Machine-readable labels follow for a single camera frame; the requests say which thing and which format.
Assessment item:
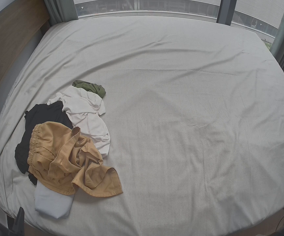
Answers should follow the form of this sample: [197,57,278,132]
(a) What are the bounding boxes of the tan shorts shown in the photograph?
[27,121,124,196]

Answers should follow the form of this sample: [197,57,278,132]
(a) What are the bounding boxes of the bed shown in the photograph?
[0,0,284,236]

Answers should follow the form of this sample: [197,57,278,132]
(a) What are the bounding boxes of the pale grey garment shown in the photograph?
[34,181,74,219]

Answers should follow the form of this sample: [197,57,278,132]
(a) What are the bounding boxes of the black garment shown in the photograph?
[15,100,74,186]

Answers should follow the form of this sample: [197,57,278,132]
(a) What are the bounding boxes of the white T-shirt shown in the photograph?
[46,86,111,159]

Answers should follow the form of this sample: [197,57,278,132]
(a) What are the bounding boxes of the green garment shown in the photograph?
[72,80,106,98]

